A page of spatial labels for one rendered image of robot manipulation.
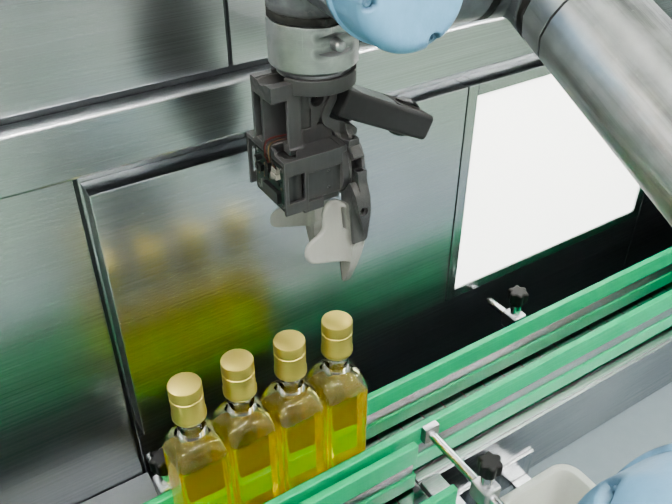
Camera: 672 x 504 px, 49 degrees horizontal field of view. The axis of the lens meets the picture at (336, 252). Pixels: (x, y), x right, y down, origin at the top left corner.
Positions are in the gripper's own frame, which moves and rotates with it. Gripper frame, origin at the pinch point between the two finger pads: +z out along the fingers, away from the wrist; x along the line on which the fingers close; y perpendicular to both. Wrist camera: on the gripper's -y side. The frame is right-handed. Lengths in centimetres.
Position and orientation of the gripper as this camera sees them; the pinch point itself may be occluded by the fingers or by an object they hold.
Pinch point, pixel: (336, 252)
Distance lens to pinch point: 74.1
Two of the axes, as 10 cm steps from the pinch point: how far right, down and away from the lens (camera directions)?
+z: 0.0, 8.1, 5.9
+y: -8.5, 3.1, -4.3
